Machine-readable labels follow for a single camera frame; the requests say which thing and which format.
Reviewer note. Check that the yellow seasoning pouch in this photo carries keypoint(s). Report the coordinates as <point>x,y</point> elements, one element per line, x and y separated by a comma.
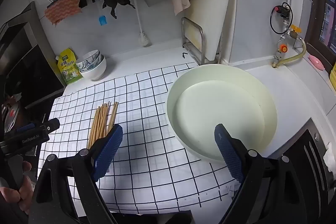
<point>68,69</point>

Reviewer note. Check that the white black grid cloth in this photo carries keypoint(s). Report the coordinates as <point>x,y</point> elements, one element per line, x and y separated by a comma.
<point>147,108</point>

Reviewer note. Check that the glass pot lid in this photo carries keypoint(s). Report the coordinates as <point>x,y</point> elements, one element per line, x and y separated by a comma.
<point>10,116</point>

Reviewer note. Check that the white cutting board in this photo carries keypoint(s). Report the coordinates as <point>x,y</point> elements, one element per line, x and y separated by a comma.
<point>210,3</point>

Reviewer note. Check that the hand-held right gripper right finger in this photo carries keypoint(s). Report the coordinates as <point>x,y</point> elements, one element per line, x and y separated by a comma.
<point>229,155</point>

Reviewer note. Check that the black kitchen appliance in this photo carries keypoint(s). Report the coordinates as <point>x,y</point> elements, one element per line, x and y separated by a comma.
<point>31,69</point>

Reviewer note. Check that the dark framed window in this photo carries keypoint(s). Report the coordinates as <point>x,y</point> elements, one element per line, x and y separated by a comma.
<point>328,16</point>

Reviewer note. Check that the stainless steel board rack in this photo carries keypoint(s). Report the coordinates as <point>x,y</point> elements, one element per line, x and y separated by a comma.
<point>202,43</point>

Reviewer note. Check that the pink soap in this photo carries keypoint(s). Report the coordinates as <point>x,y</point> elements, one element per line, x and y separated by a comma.
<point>316,62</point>

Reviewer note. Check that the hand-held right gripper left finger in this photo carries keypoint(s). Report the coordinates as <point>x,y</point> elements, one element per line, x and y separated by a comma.
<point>109,153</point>

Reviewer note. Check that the person's left hand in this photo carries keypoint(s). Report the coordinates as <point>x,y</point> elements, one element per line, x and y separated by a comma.
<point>26,187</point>

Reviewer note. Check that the orange knob gas regulator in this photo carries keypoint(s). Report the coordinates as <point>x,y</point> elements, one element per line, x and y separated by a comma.
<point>283,48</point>

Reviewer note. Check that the white ceramic bowl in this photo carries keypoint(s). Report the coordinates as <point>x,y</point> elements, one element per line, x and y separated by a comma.
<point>97,73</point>

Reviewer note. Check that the black gas stove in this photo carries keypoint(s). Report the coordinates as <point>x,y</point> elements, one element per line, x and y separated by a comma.
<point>312,150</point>

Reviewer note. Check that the orange striped dishcloth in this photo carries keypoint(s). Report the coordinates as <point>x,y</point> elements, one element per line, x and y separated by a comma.
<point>63,7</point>

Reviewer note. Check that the pile of wooden chopsticks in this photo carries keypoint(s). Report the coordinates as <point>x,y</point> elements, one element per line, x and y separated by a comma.
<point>101,121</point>

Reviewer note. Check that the white bottle brush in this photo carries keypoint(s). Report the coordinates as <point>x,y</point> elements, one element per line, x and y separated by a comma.
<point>144,40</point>

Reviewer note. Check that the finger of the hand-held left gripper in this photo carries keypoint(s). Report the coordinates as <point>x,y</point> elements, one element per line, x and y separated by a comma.
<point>52,124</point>

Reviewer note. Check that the blue patterned bowl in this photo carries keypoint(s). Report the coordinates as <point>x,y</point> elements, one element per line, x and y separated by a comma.
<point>95,54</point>
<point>88,64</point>

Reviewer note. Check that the blue silicone brush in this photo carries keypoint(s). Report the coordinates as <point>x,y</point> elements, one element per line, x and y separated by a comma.
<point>102,20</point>

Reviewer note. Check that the white crumpled tissue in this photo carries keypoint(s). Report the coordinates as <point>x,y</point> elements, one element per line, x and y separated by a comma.
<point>330,158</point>

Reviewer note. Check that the white round plastic basin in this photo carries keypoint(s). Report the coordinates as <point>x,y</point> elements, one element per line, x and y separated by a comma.
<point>223,98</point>

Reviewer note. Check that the red black valve unit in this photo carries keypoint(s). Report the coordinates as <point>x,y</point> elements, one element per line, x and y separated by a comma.
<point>283,12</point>

